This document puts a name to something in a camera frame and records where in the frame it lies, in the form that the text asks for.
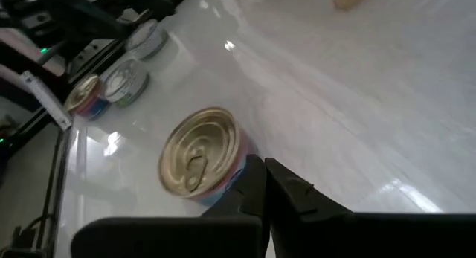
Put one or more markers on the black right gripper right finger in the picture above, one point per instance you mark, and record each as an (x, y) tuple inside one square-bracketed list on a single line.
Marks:
[(353, 239)]

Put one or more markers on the black metal rig frame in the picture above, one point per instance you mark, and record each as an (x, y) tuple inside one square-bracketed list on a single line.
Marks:
[(74, 16)]

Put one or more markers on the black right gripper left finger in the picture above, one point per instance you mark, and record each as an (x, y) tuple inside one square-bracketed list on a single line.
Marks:
[(167, 239)]

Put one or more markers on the white frame strip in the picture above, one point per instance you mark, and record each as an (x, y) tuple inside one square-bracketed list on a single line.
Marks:
[(46, 98)]

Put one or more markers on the green label tuna can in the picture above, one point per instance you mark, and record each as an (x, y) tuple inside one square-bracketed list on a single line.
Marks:
[(147, 36), (124, 79)]

